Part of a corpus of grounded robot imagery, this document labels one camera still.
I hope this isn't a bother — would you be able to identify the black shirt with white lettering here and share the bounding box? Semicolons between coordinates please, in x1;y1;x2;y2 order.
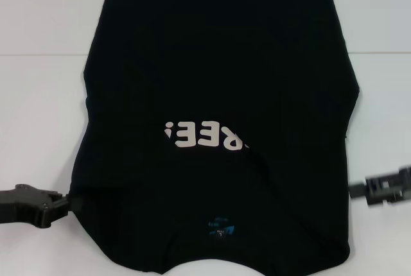
68;0;363;276

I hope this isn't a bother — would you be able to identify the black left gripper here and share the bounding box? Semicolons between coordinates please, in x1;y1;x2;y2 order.
0;184;83;229

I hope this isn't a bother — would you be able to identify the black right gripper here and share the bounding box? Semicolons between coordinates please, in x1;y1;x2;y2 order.
349;166;411;208

